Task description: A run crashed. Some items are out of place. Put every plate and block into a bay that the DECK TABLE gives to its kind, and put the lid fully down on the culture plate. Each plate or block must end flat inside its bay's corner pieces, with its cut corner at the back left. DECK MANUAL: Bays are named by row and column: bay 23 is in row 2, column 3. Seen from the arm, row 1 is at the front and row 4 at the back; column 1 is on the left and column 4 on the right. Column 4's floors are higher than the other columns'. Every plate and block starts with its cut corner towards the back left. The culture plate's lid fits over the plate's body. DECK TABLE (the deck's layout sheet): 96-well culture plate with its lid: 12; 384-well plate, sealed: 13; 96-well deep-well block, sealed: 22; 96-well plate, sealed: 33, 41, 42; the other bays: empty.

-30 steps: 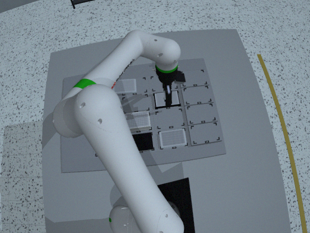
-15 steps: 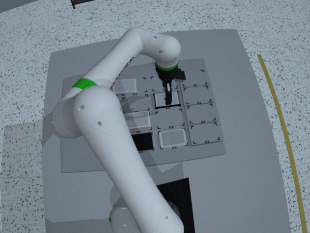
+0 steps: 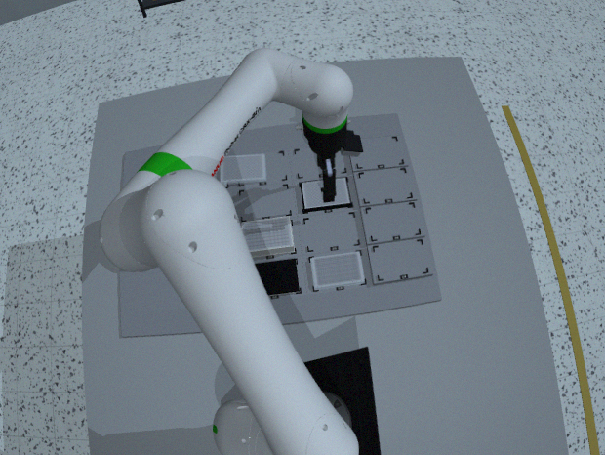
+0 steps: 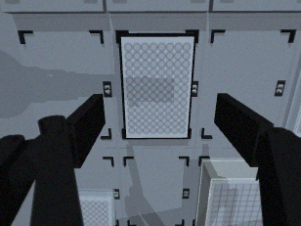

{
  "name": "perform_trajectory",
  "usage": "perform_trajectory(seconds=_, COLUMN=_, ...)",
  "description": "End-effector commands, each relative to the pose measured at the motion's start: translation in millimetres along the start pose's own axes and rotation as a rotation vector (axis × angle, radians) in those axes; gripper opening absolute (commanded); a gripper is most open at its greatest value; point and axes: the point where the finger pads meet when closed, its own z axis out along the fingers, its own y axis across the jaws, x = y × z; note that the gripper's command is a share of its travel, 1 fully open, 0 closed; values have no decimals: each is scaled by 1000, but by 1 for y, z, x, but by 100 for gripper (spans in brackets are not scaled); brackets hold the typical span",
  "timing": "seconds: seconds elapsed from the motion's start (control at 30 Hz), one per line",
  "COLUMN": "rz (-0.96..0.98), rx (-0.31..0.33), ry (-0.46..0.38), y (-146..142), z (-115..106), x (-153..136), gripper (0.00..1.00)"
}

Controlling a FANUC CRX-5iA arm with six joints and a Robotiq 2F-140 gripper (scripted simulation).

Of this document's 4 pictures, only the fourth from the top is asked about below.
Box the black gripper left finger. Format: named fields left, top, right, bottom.
left=0, top=94, right=106, bottom=226

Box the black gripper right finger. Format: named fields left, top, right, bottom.
left=214, top=93, right=301, bottom=226

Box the grey deck plate with bays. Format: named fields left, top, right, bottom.
left=0, top=0, right=301, bottom=226

